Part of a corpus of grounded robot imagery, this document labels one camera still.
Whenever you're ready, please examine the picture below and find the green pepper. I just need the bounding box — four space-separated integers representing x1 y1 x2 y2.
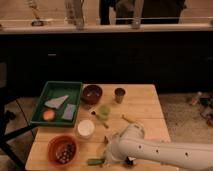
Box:
87 159 105 166

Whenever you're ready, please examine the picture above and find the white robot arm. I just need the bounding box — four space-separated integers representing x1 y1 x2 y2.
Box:
105 123 213 171

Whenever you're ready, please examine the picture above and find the purple bowl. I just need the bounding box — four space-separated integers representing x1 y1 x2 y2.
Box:
81 85 103 105

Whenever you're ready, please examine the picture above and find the orange bowl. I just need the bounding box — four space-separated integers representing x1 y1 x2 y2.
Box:
47 135 78 168

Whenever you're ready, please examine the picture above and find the metal cup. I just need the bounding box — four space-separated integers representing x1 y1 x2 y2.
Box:
114 88 126 104

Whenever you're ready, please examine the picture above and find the light green cup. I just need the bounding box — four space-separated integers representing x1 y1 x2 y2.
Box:
98 105 110 120

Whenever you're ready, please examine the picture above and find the white round container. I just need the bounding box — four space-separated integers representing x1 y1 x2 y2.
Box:
77 119 95 138

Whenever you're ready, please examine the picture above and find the grey blue sponge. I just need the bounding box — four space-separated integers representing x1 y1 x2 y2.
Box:
62 104 76 120

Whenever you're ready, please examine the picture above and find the green plastic tray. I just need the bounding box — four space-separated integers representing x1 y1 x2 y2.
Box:
30 81 82 127

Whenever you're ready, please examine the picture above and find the black wooden block eraser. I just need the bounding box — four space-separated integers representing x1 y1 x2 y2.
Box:
104 136 109 144

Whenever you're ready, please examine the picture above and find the orange peach fruit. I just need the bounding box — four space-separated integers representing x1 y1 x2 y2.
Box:
43 110 55 121

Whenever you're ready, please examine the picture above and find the white black dish brush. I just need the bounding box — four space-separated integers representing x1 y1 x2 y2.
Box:
125 157 135 166

